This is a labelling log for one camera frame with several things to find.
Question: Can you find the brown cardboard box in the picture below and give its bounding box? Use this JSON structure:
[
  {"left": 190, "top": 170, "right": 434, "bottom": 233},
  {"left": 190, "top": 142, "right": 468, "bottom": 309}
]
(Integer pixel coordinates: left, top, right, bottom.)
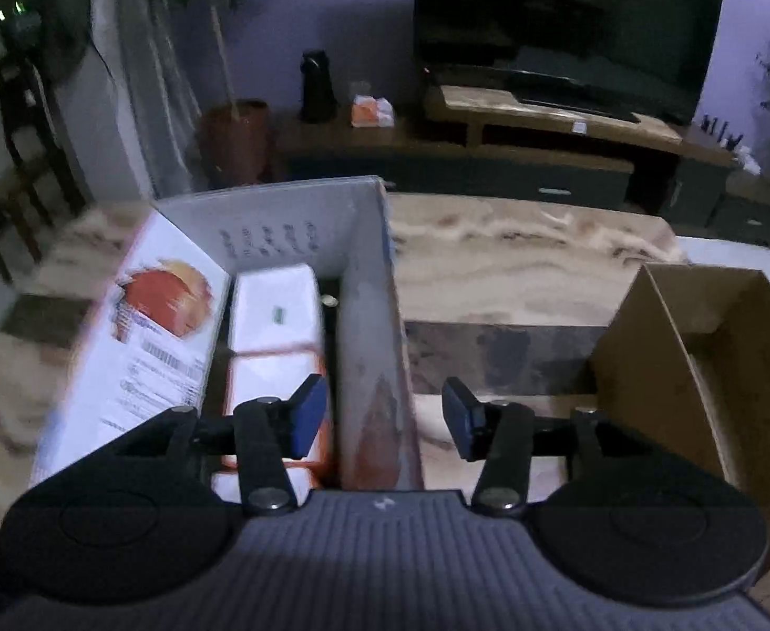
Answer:
[{"left": 591, "top": 263, "right": 770, "bottom": 558}]

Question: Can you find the white apple cardboard box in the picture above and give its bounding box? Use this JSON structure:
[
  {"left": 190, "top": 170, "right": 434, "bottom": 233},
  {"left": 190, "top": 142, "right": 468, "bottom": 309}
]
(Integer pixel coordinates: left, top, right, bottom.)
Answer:
[{"left": 33, "top": 177, "right": 423, "bottom": 490}]

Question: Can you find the potted ficus tree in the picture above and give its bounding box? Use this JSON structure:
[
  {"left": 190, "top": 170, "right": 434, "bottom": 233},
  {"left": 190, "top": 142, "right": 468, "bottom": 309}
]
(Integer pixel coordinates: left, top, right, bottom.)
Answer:
[{"left": 164, "top": 0, "right": 271, "bottom": 188}]

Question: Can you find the wooden TV stand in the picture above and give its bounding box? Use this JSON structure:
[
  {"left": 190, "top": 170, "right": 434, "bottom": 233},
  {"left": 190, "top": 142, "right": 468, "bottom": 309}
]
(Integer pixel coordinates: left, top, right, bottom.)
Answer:
[{"left": 275, "top": 86, "right": 770, "bottom": 247}]

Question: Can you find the dark wooden chair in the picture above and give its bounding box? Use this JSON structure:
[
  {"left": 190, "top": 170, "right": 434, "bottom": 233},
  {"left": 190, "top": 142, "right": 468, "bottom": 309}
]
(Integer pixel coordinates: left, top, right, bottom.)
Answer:
[{"left": 0, "top": 53, "right": 87, "bottom": 285}]

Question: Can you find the small tissue pack on stand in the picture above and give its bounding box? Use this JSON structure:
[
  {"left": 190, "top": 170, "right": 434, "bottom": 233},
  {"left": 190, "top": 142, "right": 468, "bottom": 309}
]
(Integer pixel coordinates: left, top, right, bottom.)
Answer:
[{"left": 351, "top": 96, "right": 395, "bottom": 128}]

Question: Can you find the black television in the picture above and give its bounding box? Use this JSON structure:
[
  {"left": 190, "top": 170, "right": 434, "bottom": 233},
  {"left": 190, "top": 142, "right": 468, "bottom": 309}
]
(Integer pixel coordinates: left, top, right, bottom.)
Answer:
[{"left": 413, "top": 0, "right": 723, "bottom": 126}]

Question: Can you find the black standing fan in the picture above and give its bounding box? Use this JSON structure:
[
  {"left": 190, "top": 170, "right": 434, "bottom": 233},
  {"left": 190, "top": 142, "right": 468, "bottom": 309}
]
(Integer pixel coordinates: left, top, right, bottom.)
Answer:
[{"left": 0, "top": 0, "right": 117, "bottom": 212}]

